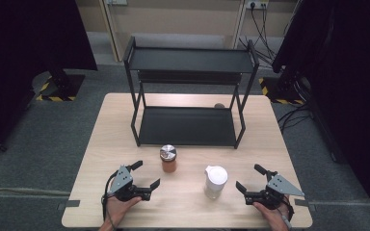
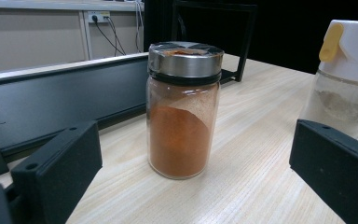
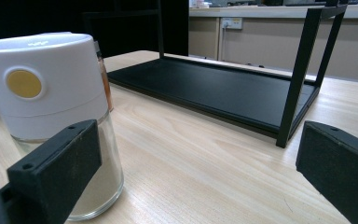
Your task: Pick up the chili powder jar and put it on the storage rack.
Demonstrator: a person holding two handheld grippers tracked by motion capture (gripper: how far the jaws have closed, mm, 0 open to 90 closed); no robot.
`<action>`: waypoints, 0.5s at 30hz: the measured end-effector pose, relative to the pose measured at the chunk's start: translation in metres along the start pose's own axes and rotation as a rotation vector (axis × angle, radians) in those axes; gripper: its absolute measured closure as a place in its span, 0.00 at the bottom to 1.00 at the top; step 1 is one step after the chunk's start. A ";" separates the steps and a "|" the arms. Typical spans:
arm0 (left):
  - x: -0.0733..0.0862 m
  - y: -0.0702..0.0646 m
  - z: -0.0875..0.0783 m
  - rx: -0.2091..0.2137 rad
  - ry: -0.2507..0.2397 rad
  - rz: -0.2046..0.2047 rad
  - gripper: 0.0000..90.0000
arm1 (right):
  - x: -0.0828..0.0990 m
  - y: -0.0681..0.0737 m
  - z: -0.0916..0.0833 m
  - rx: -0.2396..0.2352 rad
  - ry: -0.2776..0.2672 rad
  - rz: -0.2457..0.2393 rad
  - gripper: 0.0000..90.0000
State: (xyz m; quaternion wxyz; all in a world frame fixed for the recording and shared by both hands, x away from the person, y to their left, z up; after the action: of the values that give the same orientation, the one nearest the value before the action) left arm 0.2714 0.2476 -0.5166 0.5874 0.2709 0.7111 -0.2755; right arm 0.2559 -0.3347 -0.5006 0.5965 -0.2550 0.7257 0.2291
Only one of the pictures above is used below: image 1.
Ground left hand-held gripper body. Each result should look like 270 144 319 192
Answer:
107 165 152 202

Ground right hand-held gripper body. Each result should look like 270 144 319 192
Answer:
244 171 305 211

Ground orange spice jar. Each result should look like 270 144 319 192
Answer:
159 143 178 174

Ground beige powder jar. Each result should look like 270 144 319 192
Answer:
203 165 229 200

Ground black two-tier metal shelf rack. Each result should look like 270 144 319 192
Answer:
122 36 260 150

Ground person's left hand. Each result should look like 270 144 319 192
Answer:
104 195 143 230

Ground person's right hand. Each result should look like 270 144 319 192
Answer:
253 203 291 231

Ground grey tape strip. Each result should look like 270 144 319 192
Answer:
57 199 82 211
294 198 316 212

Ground stand base with hazard tape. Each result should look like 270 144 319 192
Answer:
258 76 306 106
36 70 87 103

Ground black curtain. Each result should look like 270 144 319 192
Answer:
0 0 98 160
271 0 370 225

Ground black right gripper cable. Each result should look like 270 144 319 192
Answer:
282 195 295 222

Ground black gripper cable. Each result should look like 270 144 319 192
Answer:
101 170 119 222
282 195 295 222

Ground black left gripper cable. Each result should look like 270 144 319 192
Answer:
101 170 119 222

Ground black cables on floor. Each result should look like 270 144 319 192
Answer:
277 103 313 133

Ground black cables at wall socket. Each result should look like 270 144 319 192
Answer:
238 5 278 69

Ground white wall power socket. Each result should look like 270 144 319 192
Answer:
246 0 270 10

